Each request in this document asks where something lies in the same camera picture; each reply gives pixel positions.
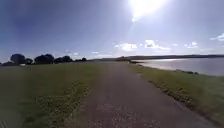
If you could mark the grey-brown paved path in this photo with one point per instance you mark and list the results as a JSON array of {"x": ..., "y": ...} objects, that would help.
[{"x": 126, "y": 100}]

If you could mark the dark distant shoreline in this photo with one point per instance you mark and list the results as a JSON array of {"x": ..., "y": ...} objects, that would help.
[{"x": 173, "y": 57}]

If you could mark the row of dark trees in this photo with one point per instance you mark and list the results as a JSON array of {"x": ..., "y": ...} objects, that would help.
[{"x": 40, "y": 59}]

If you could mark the green grass bank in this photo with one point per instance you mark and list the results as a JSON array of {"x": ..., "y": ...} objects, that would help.
[{"x": 186, "y": 85}]

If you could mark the green grass field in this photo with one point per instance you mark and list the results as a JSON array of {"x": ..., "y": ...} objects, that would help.
[{"x": 40, "y": 93}]

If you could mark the grey water body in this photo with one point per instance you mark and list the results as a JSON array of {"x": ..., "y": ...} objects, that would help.
[{"x": 200, "y": 65}]

